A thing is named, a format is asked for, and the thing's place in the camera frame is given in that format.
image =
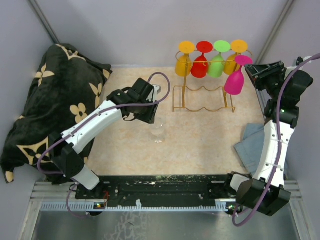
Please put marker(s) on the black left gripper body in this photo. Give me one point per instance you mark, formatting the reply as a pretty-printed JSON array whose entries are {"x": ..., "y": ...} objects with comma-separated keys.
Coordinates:
[{"x": 142, "y": 113}]

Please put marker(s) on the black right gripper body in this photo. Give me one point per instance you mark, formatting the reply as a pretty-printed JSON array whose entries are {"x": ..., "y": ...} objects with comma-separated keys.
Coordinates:
[{"x": 271, "y": 82}]

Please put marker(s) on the pink plastic wine glass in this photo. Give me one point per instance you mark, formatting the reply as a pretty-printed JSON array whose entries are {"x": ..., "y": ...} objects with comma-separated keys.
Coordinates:
[{"x": 236, "y": 80}]

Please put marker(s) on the orange plastic wine glass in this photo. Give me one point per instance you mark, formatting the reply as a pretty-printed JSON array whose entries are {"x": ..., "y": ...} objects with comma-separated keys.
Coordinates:
[
  {"x": 239, "y": 47},
  {"x": 184, "y": 64}
]

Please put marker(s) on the green plastic wine glass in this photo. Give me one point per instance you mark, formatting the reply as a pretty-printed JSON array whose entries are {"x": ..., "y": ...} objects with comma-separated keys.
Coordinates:
[{"x": 216, "y": 66}]

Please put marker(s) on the red plastic wine glass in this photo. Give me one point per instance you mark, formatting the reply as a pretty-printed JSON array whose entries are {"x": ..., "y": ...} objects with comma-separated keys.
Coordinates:
[{"x": 200, "y": 65}]

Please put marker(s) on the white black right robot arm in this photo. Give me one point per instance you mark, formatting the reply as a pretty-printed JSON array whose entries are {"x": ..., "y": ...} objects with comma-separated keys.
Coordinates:
[{"x": 265, "y": 190}]

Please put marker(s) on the clear wine glass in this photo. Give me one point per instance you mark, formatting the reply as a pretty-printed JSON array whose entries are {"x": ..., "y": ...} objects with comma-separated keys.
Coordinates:
[{"x": 158, "y": 131}]

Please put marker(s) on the grey folded cloth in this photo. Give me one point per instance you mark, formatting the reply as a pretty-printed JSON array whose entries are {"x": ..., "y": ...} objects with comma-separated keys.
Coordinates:
[{"x": 250, "y": 148}]

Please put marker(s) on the black floral blanket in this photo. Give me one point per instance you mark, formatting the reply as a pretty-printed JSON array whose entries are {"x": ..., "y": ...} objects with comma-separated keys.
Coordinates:
[{"x": 66, "y": 88}]

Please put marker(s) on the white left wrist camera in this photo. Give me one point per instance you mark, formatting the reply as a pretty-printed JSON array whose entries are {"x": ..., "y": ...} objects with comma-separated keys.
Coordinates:
[{"x": 156, "y": 90}]

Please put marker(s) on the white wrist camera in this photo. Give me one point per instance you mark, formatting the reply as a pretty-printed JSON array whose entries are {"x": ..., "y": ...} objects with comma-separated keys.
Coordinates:
[
  {"x": 156, "y": 90},
  {"x": 300, "y": 60}
]

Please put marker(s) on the gold wire glass rack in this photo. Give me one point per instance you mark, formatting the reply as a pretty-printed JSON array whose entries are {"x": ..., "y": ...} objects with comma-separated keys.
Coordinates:
[{"x": 191, "y": 85}]

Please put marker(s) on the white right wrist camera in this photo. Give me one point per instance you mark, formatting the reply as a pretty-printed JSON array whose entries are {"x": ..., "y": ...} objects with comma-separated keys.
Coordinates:
[{"x": 300, "y": 60}]

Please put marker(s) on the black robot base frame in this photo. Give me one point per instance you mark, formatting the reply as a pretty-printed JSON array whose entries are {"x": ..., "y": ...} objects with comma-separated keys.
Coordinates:
[{"x": 159, "y": 190}]

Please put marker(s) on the white slotted cable duct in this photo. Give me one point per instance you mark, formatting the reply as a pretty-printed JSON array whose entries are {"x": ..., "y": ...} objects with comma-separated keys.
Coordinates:
[{"x": 221, "y": 205}]

